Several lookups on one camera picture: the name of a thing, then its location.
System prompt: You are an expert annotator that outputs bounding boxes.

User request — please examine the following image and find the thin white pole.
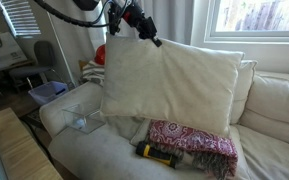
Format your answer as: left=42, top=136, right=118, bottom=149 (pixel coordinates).
left=47, top=13, right=77, bottom=86

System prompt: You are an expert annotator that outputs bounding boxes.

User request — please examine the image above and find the cream fabric couch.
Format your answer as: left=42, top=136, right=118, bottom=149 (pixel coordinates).
left=38, top=59, right=289, bottom=180

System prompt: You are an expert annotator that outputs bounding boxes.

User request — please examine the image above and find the grey white striped cloth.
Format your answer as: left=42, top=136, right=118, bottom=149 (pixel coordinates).
left=80, top=59, right=106, bottom=87

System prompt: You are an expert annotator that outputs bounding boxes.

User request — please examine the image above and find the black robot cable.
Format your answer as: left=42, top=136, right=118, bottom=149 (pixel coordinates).
left=33, top=0, right=122, bottom=36

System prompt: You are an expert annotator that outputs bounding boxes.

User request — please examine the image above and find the white window frame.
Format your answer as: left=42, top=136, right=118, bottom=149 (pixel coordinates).
left=203, top=0, right=289, bottom=44

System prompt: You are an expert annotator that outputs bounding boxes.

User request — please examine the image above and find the red patterned fringed blanket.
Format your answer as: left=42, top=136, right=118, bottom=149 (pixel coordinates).
left=146, top=119, right=239, bottom=179

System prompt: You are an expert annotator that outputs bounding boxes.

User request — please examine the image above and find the red plastic hat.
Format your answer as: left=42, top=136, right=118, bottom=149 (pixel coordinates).
left=93, top=43, right=107, bottom=66

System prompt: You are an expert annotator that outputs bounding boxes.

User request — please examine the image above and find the lavender plastic bin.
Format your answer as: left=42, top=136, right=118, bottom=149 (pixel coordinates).
left=28, top=80, right=70, bottom=107

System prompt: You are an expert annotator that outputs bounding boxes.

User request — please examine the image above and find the grey office chair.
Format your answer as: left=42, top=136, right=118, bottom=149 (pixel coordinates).
left=8, top=40, right=63, bottom=91

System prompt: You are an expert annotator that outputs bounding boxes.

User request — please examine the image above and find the plump cream back cushion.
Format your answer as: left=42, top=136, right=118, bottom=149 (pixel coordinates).
left=238, top=73, right=289, bottom=149

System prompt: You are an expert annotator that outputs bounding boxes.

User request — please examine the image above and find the white paper bag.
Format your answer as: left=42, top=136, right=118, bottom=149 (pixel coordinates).
left=0, top=28, right=28, bottom=73

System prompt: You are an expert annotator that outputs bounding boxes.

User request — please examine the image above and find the wide cream back cushion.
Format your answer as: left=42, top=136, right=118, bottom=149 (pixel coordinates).
left=229, top=59, right=258, bottom=125

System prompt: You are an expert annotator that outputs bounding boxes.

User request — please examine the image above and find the light wooden table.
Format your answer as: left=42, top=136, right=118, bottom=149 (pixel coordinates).
left=0, top=107, right=64, bottom=180

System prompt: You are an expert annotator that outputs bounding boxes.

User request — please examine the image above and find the clear plastic box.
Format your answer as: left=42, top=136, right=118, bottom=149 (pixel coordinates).
left=62, top=102, right=107, bottom=135

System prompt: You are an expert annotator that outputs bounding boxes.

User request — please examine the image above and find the small cream pillow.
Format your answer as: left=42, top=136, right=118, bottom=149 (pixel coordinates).
left=100, top=33, right=245, bottom=137

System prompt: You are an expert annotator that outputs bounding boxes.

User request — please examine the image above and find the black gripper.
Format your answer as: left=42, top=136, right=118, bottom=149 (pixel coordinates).
left=122, top=0, right=163, bottom=48

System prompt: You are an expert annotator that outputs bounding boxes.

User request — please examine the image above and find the white window blind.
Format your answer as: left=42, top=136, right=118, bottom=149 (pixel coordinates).
left=0, top=0, right=42, bottom=38

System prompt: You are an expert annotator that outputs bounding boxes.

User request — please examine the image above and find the white curtain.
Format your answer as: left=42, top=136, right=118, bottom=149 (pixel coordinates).
left=80, top=0, right=195, bottom=46

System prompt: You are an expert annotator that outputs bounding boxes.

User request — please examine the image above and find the yellow and black flashlight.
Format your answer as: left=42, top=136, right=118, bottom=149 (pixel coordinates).
left=135, top=141, right=180, bottom=169

